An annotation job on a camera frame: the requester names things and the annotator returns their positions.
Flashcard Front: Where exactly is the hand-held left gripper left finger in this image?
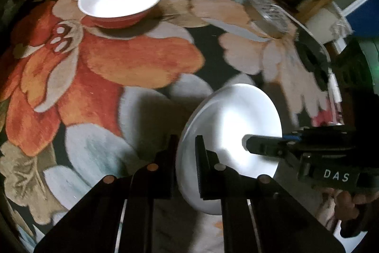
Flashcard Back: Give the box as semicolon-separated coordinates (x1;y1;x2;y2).
33;134;180;253

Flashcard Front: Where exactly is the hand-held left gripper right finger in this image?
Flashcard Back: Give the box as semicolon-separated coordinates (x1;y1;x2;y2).
194;135;347;253

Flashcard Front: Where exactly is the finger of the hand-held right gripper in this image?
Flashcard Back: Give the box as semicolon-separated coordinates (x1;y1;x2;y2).
241;134;300;157

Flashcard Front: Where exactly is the shallow white bowl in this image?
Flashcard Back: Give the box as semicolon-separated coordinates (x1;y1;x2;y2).
175;83;283;216

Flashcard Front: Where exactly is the person's right hand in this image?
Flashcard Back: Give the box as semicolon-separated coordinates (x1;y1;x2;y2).
324;187;379;239

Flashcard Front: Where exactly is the black device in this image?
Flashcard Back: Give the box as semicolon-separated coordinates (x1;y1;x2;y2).
295;30;331;92

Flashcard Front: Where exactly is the metal strainer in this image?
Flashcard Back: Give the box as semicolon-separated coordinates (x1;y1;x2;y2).
244;0;297;39

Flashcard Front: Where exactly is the white bucket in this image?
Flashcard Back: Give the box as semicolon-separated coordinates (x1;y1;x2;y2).
305;8;355;45

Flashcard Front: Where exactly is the blue container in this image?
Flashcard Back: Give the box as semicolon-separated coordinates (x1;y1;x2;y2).
349;0;379;38

